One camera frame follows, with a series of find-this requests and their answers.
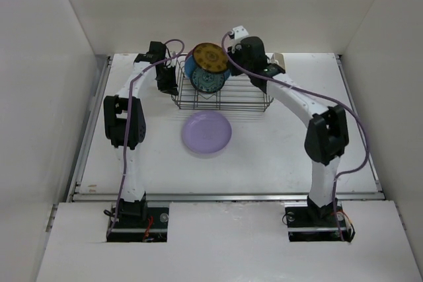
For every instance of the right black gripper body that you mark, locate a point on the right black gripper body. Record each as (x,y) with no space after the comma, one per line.
(237,57)

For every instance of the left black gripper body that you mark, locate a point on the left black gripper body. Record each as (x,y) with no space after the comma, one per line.
(166,81)

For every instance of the yellow patterned glass plate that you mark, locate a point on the yellow patterned glass plate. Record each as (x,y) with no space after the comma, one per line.
(210,57)

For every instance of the metal wire dish rack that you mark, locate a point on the metal wire dish rack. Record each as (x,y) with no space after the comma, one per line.
(237,94)

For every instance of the lavender plastic plate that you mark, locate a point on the lavender plastic plate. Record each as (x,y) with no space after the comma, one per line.
(206,132)

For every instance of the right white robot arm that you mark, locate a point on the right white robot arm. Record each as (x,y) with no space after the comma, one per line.
(327,129)

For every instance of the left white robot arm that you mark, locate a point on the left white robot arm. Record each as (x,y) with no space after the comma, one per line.
(125,124)

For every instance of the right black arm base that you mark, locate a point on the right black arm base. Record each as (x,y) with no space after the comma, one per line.
(309,223)

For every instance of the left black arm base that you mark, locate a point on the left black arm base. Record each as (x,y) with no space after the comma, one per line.
(152,229)

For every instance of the light blue plastic plate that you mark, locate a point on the light blue plastic plate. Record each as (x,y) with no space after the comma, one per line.
(190,66)

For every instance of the beige plastic cutlery holder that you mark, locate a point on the beige plastic cutlery holder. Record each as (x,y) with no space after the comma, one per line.
(278,59)

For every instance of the blue patterned glass plate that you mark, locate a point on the blue patterned glass plate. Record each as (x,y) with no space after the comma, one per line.
(207,82)

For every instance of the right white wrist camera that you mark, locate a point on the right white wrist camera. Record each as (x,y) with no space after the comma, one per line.
(238,33)

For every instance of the aluminium front rail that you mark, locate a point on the aluminium front rail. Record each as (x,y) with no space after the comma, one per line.
(370,196)

